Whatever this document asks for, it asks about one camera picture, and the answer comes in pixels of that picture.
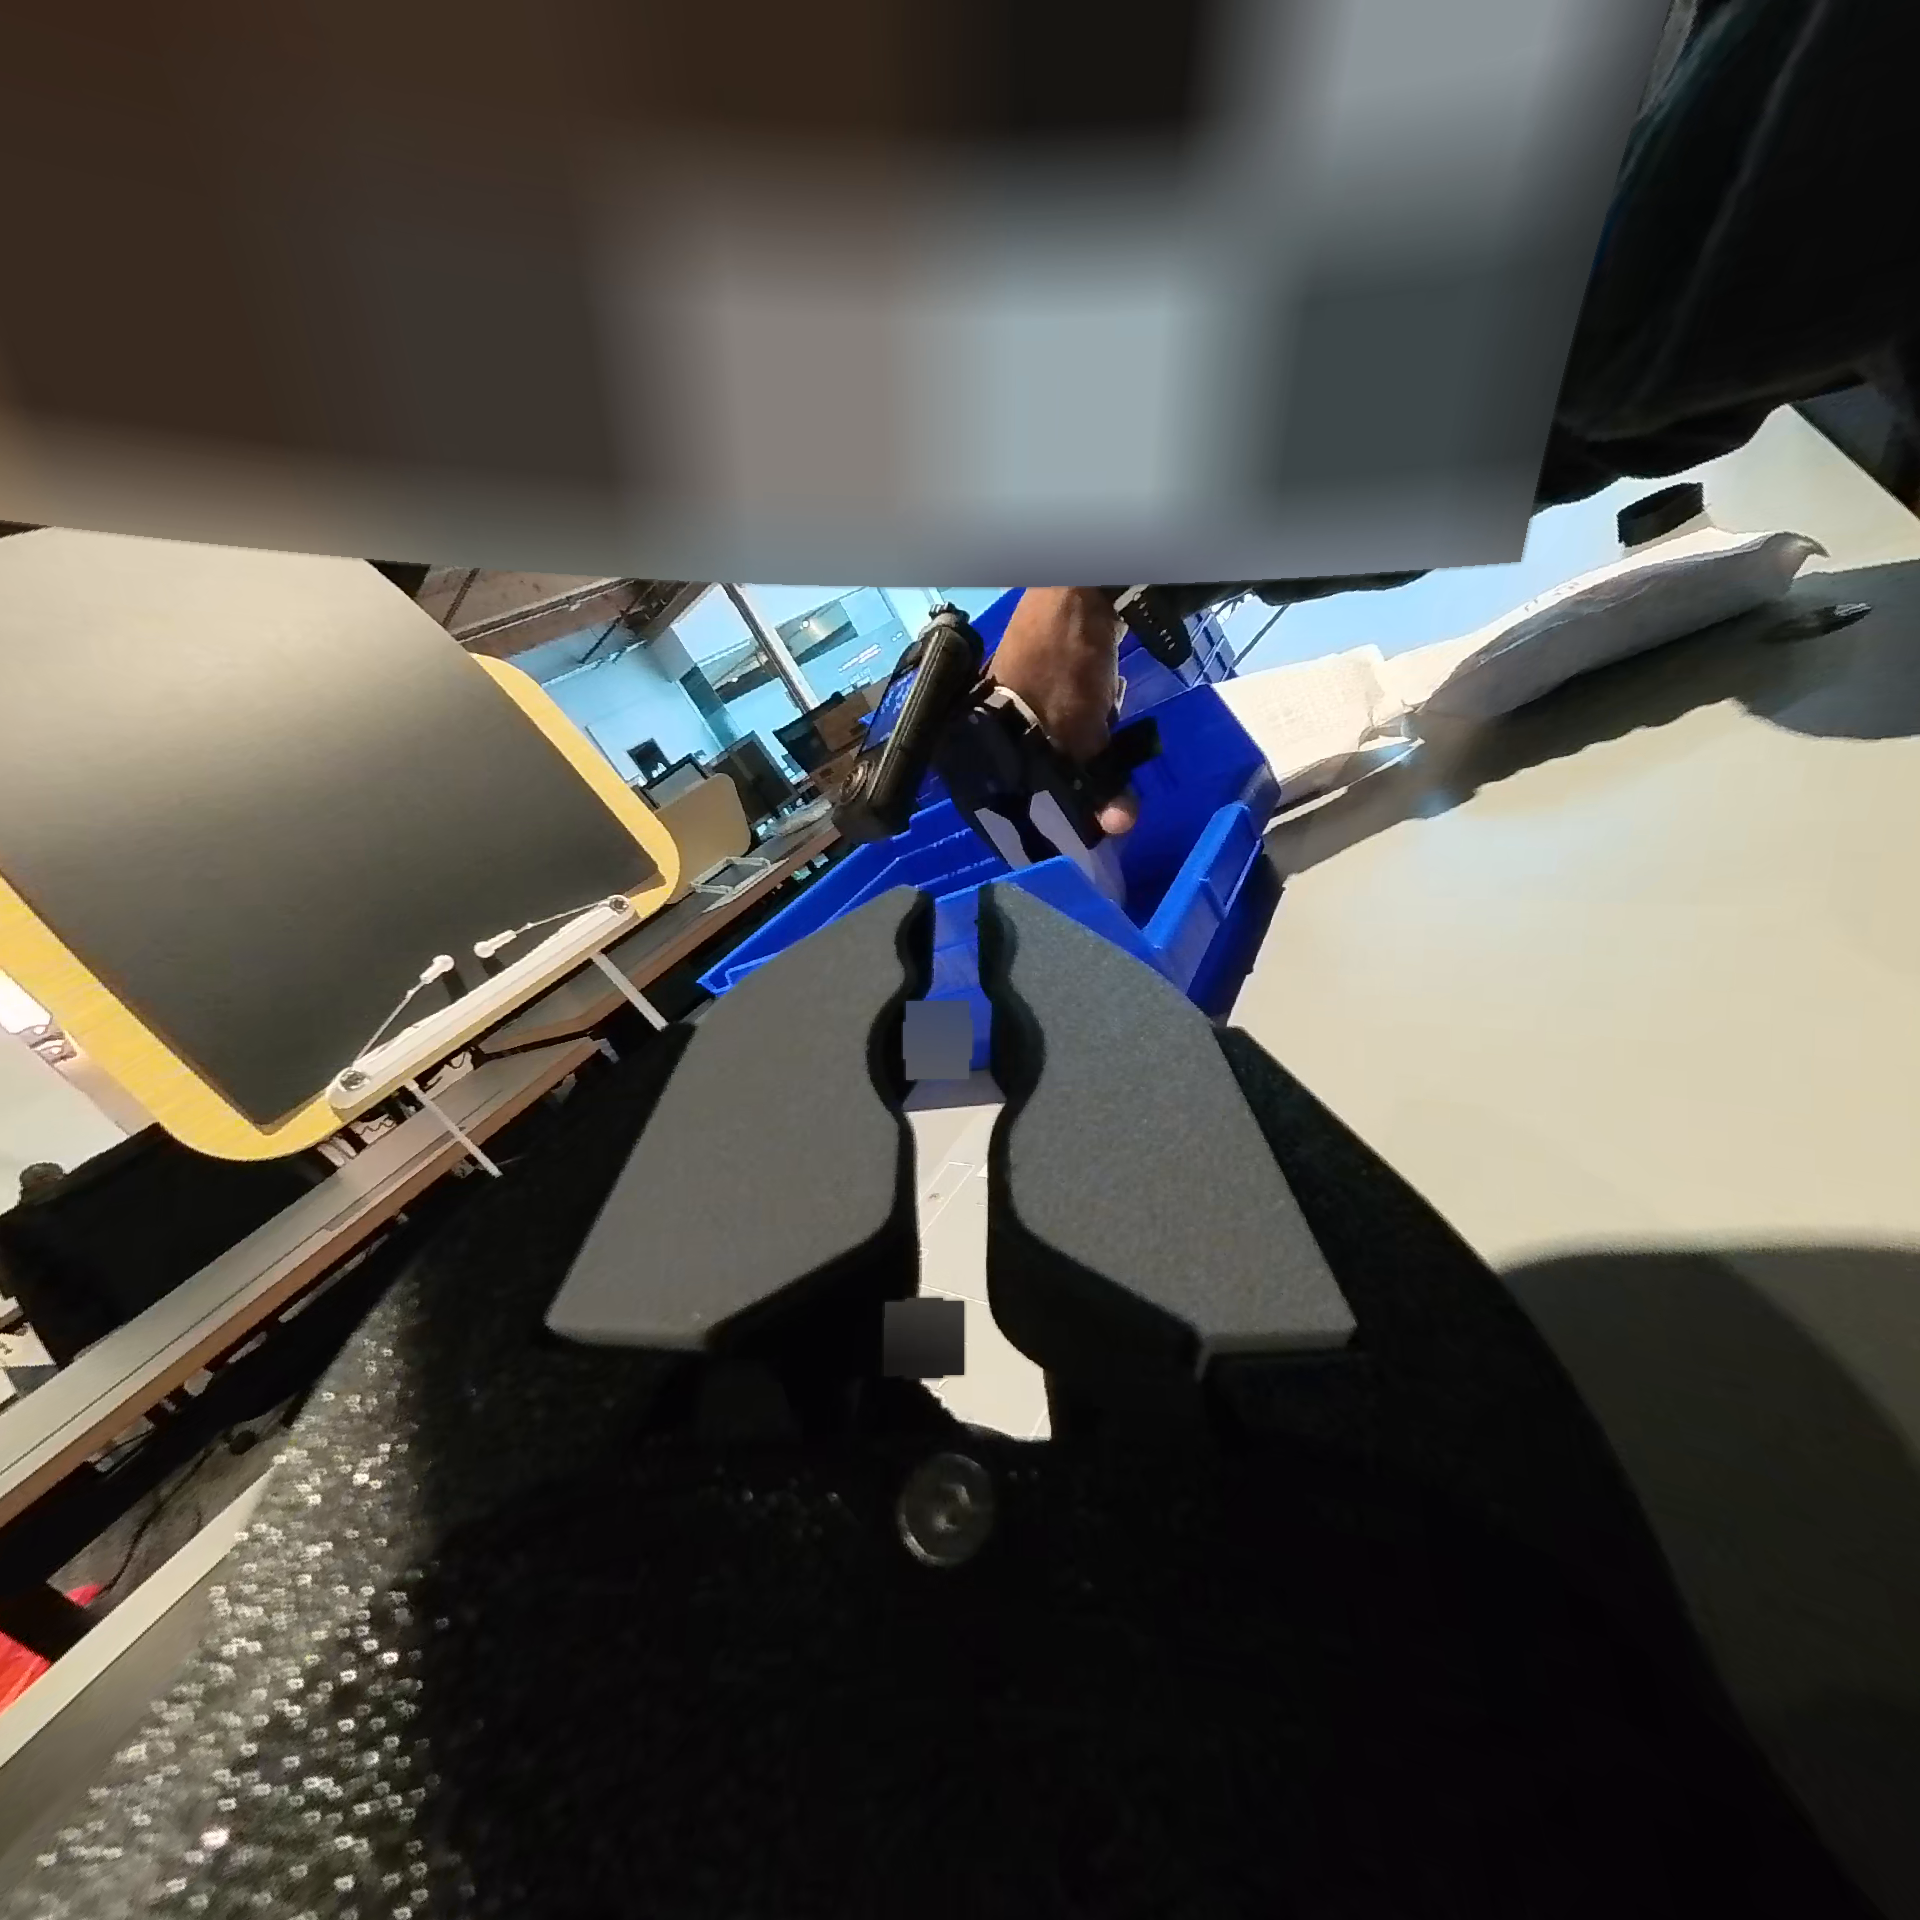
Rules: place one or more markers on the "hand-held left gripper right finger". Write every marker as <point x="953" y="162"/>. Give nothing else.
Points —
<point x="1172" y="1186"/>

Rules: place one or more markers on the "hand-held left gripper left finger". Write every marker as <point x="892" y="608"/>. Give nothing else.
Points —
<point x="737" y="1186"/>

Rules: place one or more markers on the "grey desk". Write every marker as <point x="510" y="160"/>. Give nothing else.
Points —
<point x="1621" y="1019"/>

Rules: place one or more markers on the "person's right hand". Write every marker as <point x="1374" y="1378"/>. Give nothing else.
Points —
<point x="1066" y="691"/>

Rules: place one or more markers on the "blue plastic bin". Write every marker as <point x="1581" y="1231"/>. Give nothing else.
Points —
<point x="1186" y="811"/>

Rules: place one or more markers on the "black panel wooden rim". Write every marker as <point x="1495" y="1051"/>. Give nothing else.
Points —
<point x="270" y="811"/>

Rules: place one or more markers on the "small black round object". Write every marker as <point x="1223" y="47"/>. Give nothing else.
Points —
<point x="1660" y="514"/>

